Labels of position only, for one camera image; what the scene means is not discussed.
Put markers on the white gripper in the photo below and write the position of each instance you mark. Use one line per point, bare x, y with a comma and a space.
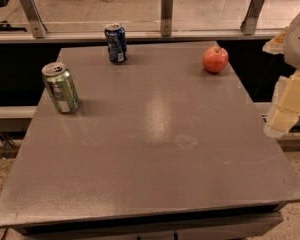
299, 40

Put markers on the red apple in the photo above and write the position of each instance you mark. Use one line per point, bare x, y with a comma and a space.
215, 59

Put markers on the blue soda can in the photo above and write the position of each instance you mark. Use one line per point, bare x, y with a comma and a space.
116, 42

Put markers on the green soda can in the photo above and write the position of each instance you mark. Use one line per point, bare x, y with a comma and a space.
60, 86

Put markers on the right metal railing bracket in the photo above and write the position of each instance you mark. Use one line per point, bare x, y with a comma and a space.
249, 24

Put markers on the metal railing bracket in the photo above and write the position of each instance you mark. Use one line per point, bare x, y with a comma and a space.
36, 24
249, 24
166, 18

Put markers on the middle metal railing bracket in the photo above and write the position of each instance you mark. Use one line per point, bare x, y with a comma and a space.
166, 18

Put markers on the left metal railing bracket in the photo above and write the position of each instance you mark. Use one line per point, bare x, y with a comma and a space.
36, 24

